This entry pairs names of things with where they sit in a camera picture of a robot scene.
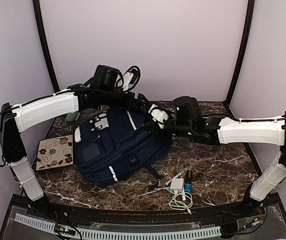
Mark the black cylindrical stick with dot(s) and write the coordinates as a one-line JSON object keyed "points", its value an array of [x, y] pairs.
{"points": [[188, 177]]}

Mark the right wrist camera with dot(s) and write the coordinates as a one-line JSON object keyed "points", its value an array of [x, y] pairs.
{"points": [[158, 115]]}

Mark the grey slotted cable duct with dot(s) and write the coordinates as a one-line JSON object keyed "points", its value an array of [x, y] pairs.
{"points": [[104, 231]]}

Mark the green ceramic bowl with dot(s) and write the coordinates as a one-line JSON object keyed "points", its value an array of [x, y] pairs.
{"points": [[72, 117]]}

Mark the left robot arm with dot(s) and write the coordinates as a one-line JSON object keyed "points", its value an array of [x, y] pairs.
{"points": [[108, 87]]}

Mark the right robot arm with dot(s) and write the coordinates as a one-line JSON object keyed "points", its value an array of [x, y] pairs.
{"points": [[222, 129]]}

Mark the white power adapter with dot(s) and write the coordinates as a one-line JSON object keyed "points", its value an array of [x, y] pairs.
{"points": [[177, 185]]}

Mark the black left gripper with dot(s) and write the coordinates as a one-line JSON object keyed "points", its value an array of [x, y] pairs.
{"points": [[136, 107]]}

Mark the green capped marker pen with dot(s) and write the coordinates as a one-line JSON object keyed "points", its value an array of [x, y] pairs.
{"points": [[179, 175]]}

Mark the left black frame post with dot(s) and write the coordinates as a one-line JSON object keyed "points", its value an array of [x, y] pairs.
{"points": [[44, 44]]}

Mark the floral pattern notebook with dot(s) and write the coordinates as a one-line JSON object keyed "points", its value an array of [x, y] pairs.
{"points": [[55, 152]]}

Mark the black frame post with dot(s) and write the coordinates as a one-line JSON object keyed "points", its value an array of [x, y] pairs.
{"points": [[44, 44], [241, 52]]}

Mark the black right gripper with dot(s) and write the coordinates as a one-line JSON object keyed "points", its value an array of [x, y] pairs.
{"points": [[153, 126]]}

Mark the right black frame post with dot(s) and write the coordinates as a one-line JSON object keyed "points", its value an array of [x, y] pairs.
{"points": [[241, 52]]}

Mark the blue eraser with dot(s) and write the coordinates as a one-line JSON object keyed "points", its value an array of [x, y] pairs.
{"points": [[188, 187]]}

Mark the black curved front rail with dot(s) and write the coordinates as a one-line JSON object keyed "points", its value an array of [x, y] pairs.
{"points": [[227, 215]]}

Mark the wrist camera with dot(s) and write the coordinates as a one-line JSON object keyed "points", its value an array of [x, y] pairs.
{"points": [[158, 115], [131, 78]]}

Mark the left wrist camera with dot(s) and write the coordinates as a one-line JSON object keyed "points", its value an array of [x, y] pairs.
{"points": [[131, 78]]}

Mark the navy blue student backpack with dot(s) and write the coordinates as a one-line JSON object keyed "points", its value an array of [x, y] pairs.
{"points": [[111, 146]]}

